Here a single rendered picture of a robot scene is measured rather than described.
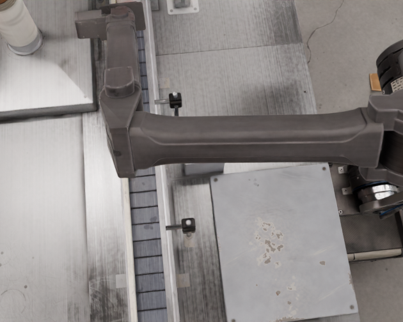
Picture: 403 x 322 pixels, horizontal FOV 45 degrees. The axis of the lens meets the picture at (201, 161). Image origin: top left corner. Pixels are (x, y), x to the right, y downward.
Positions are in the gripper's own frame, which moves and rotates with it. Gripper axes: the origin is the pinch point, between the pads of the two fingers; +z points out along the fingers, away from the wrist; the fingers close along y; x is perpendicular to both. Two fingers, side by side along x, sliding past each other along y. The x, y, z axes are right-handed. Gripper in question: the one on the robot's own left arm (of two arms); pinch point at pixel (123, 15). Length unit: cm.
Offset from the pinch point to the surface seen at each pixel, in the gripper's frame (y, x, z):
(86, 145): 13.9, 29.8, -9.5
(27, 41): 24.6, 3.5, -0.1
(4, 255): 35, 49, -25
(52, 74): 20.0, 12.3, -1.3
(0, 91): 33.4, 14.8, -3.0
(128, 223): 5, 42, -31
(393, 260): -93, 109, 30
